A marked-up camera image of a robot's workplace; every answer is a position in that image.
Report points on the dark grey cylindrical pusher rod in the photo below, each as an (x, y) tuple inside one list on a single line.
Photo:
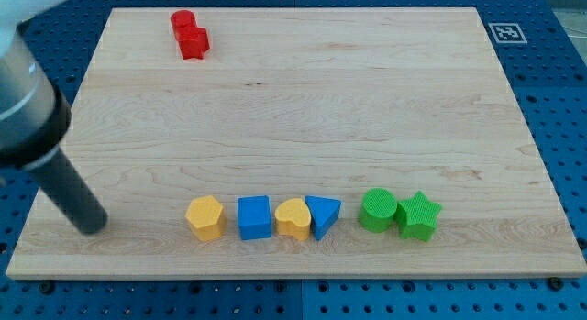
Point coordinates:
[(61, 182)]

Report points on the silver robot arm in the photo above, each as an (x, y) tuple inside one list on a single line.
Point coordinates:
[(35, 116)]

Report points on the yellow heart block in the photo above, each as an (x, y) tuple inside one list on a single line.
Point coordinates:
[(293, 219)]

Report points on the yellow hexagon block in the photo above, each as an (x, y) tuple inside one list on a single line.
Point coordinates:
[(206, 218)]

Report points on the red star block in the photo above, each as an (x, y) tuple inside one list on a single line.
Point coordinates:
[(193, 42)]

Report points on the red cylinder block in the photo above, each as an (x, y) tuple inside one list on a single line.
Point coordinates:
[(183, 24)]

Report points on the blue square block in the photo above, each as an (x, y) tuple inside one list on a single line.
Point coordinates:
[(254, 217)]

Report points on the wooden board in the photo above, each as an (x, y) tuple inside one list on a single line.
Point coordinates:
[(294, 102)]

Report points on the blue triangle block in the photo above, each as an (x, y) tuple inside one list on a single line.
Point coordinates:
[(324, 212)]

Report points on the green cylinder block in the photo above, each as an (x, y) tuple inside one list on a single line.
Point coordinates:
[(377, 210)]

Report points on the green star block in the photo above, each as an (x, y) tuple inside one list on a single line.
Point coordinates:
[(416, 217)]

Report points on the white fiducial marker tag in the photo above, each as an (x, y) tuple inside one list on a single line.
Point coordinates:
[(507, 33)]

